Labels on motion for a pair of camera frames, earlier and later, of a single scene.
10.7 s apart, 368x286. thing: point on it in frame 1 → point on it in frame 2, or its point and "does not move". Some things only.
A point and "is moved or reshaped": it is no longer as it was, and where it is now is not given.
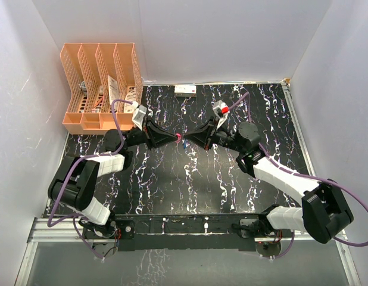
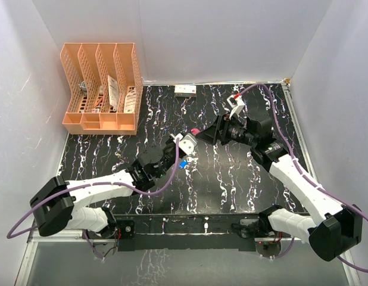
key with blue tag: (184, 142) is moved or reshaped
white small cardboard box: (185, 90) does not move
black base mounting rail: (180, 232) does not move
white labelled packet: (131, 96) does not move
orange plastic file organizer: (97, 74) does not move
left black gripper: (157, 136) → (170, 140)
